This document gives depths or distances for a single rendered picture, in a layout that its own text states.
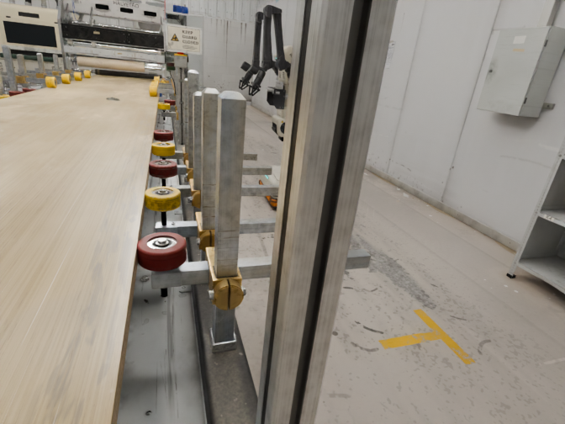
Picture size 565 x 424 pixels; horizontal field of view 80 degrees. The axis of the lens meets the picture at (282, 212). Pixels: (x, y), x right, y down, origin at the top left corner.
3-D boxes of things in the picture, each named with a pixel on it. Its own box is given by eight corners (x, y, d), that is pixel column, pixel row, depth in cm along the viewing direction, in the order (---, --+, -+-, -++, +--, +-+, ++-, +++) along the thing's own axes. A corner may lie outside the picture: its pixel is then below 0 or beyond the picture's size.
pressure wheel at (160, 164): (155, 204, 100) (154, 166, 96) (146, 194, 106) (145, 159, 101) (182, 199, 105) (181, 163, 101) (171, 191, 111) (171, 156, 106)
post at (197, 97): (204, 243, 113) (205, 92, 95) (205, 248, 110) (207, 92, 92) (193, 243, 112) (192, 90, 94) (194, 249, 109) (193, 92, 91)
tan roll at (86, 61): (183, 75, 487) (183, 66, 482) (184, 76, 476) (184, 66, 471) (70, 65, 442) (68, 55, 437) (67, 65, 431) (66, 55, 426)
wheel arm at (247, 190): (288, 194, 120) (289, 182, 119) (291, 198, 117) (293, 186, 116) (157, 196, 106) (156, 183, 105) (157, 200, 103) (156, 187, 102)
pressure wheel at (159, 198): (158, 244, 79) (156, 198, 74) (140, 232, 83) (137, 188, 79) (187, 235, 84) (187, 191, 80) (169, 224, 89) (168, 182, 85)
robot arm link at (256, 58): (263, 13, 284) (261, 14, 294) (256, 12, 283) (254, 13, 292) (259, 68, 301) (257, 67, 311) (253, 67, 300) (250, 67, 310)
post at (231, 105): (229, 342, 68) (241, 91, 50) (232, 356, 65) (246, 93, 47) (212, 345, 67) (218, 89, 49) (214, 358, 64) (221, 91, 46)
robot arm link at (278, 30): (282, 3, 248) (279, 5, 257) (265, 4, 245) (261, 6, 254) (287, 69, 267) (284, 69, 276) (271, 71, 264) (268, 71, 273)
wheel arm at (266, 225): (314, 227, 99) (317, 214, 97) (319, 233, 96) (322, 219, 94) (155, 235, 85) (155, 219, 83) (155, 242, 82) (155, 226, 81)
